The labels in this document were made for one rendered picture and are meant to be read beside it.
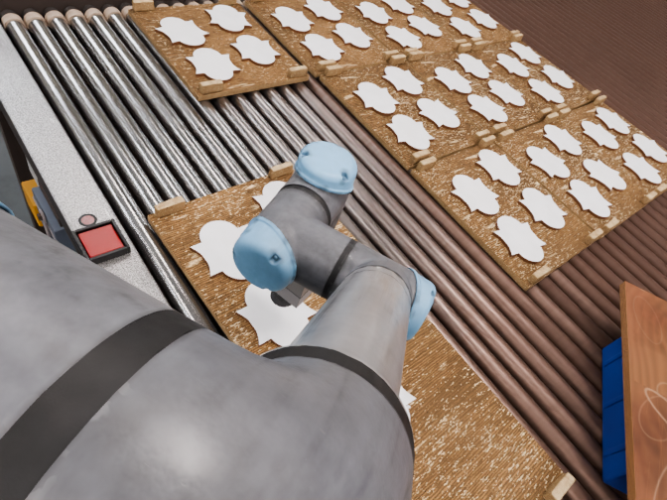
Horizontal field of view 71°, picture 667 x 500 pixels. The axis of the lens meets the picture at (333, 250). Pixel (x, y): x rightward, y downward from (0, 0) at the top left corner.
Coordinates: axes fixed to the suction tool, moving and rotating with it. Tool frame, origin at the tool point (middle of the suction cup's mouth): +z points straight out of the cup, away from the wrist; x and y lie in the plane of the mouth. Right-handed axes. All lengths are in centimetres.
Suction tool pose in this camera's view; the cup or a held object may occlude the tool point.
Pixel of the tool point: (283, 296)
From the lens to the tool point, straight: 81.1
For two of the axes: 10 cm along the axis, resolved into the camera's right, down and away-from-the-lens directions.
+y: -7.8, -5.9, 2.0
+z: -2.6, 6.0, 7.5
